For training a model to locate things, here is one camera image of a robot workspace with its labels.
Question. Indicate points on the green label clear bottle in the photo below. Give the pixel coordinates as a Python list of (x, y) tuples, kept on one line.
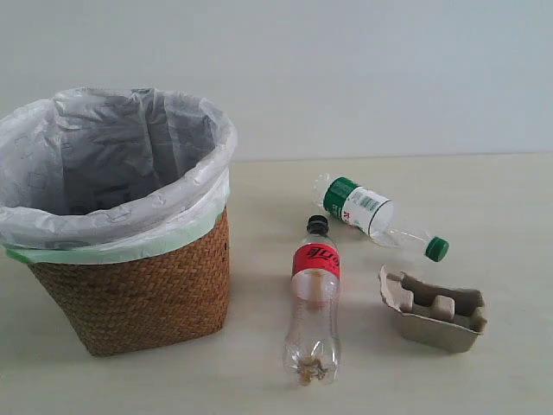
[(376, 216)]

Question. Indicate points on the red label cola bottle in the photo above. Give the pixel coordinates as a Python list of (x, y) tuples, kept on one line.
[(311, 349)]

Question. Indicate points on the grey cardboard pulp tray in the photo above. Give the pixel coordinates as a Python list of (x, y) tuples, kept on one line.
[(435, 316)]

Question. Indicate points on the woven wicker trash basket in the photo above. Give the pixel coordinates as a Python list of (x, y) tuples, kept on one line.
[(148, 303)]

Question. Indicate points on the white green plastic bin liner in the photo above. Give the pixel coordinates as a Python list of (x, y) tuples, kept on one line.
[(104, 176)]

